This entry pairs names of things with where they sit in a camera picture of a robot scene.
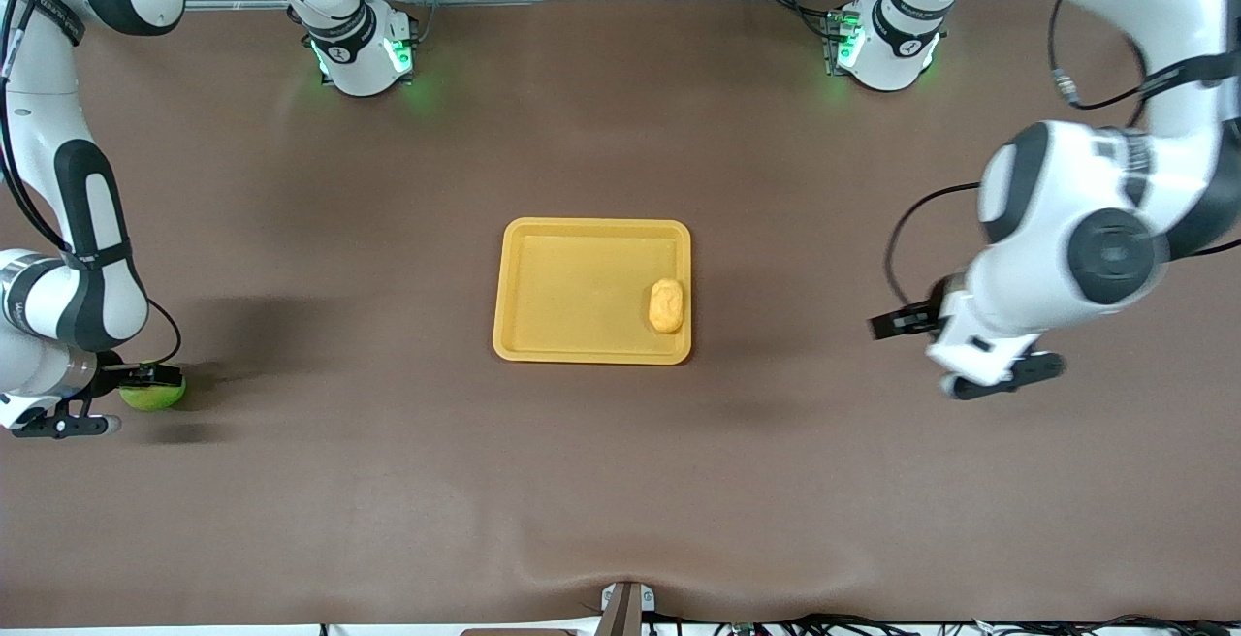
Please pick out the yellow plastic tray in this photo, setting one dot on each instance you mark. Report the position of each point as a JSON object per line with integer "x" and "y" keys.
{"x": 582, "y": 292}

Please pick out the yellow potato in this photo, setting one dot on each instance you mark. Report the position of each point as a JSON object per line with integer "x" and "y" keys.
{"x": 665, "y": 306}

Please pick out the grey table edge clamp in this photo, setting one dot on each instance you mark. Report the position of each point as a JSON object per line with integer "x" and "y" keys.
{"x": 620, "y": 612}

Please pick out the brown table mat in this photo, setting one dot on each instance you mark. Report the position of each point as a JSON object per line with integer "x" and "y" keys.
{"x": 620, "y": 471}

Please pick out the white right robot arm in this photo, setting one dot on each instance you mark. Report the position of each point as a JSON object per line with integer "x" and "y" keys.
{"x": 92, "y": 229}

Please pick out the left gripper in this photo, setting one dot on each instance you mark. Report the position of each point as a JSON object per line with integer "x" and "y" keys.
{"x": 919, "y": 317}

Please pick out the green apple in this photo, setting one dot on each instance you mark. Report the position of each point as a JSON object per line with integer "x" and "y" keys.
{"x": 155, "y": 398}

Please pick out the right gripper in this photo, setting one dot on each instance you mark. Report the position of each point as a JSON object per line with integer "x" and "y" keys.
{"x": 133, "y": 379}

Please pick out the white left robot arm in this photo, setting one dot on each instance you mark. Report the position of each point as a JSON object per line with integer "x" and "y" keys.
{"x": 1066, "y": 209}

